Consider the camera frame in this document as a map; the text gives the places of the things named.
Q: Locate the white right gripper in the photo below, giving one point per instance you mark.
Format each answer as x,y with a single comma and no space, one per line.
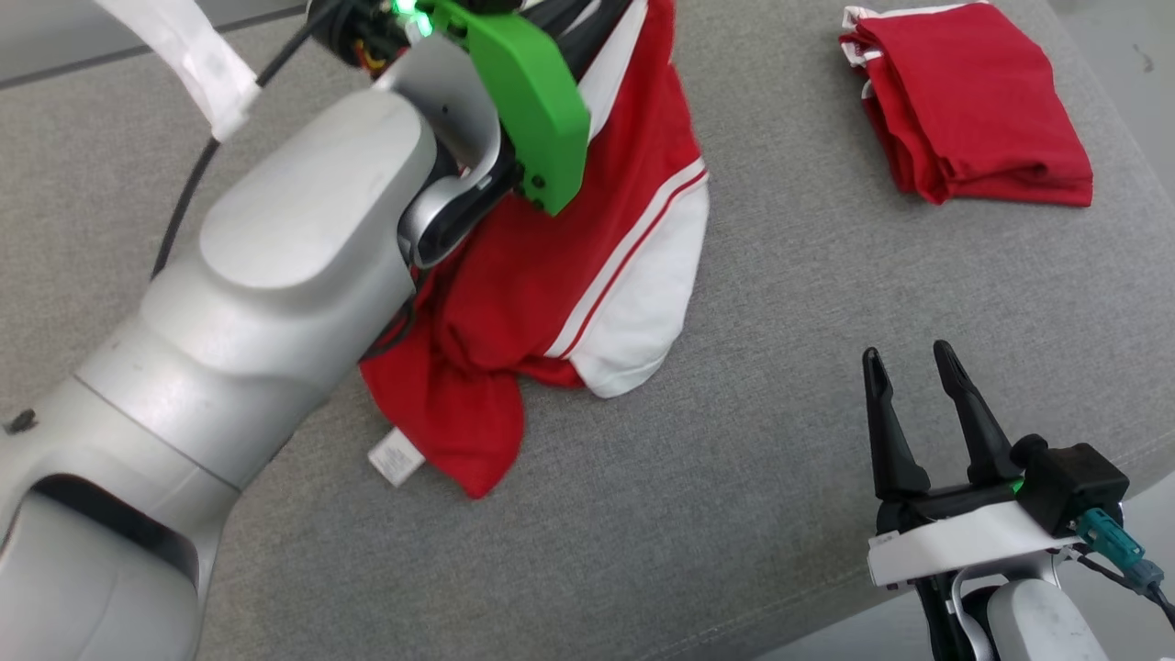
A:
964,546

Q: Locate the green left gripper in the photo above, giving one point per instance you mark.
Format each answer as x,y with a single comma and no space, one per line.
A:
542,119

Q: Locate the red and white shirt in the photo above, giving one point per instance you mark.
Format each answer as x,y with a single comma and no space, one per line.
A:
551,275

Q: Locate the red shorts with white stripe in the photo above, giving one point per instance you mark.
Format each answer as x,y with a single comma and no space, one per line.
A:
973,101

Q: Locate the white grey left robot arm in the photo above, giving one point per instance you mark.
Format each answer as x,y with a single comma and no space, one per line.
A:
275,275

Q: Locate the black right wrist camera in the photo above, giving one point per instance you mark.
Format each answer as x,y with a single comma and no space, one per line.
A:
1074,482

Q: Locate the teal right camera connector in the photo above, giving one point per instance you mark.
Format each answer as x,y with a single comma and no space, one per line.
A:
1111,542

